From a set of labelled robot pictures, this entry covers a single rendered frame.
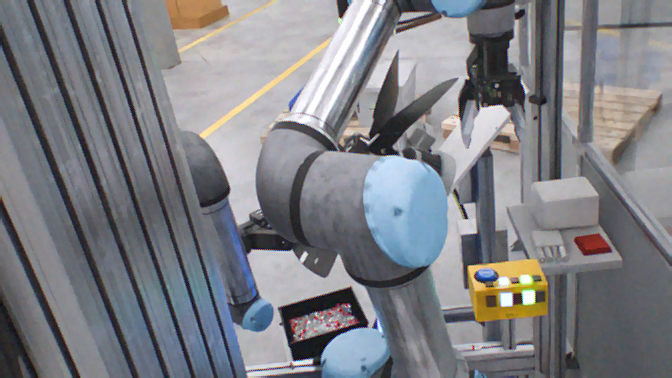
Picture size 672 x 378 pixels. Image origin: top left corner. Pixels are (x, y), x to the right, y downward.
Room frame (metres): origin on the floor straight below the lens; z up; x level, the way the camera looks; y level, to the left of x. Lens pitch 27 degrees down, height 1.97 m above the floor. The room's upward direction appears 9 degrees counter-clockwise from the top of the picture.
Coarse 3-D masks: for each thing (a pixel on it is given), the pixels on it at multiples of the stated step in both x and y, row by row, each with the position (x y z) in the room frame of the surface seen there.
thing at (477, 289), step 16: (496, 272) 1.18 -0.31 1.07; (512, 272) 1.18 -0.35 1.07; (528, 272) 1.17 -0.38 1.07; (480, 288) 1.14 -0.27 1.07; (496, 288) 1.13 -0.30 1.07; (512, 288) 1.13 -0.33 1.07; (528, 288) 1.12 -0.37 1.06; (544, 288) 1.12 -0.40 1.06; (480, 304) 1.13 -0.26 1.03; (512, 304) 1.12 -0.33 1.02; (528, 304) 1.12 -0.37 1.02; (544, 304) 1.12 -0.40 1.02; (480, 320) 1.13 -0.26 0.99
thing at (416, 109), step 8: (448, 80) 1.53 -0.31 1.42; (456, 80) 1.58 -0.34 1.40; (432, 88) 1.48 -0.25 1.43; (440, 88) 1.54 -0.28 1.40; (448, 88) 1.58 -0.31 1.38; (424, 96) 1.50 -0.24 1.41; (432, 96) 1.55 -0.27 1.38; (440, 96) 1.59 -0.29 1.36; (408, 104) 1.47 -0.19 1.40; (416, 104) 1.52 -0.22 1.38; (424, 104) 1.57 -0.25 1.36; (432, 104) 1.60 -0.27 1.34; (400, 112) 1.47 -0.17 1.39; (408, 112) 1.55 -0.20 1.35; (416, 112) 1.58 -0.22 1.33; (424, 112) 1.61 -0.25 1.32; (392, 120) 1.53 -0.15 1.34; (400, 120) 1.57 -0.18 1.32; (408, 120) 1.60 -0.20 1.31; (416, 120) 1.62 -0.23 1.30; (384, 128) 1.56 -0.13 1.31; (392, 128) 1.59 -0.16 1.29; (400, 128) 1.61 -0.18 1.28; (408, 128) 1.63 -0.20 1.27
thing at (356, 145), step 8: (352, 136) 1.69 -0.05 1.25; (360, 136) 1.64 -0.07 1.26; (352, 144) 1.64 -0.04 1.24; (360, 144) 1.62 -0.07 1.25; (352, 152) 1.60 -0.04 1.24; (360, 152) 1.60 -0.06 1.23; (368, 152) 1.61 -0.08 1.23; (376, 152) 1.62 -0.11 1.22; (384, 152) 1.67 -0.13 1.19; (392, 152) 1.63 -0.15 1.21
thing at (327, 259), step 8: (296, 248) 1.61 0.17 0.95; (304, 248) 1.59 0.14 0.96; (312, 248) 1.57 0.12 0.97; (296, 256) 1.60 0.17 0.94; (312, 256) 1.55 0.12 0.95; (320, 256) 1.54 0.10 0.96; (328, 256) 1.52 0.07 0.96; (336, 256) 1.51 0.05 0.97; (304, 264) 1.55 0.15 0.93; (312, 264) 1.53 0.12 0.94; (320, 264) 1.52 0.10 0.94; (328, 264) 1.51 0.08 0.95; (320, 272) 1.50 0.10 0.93; (328, 272) 1.49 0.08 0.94
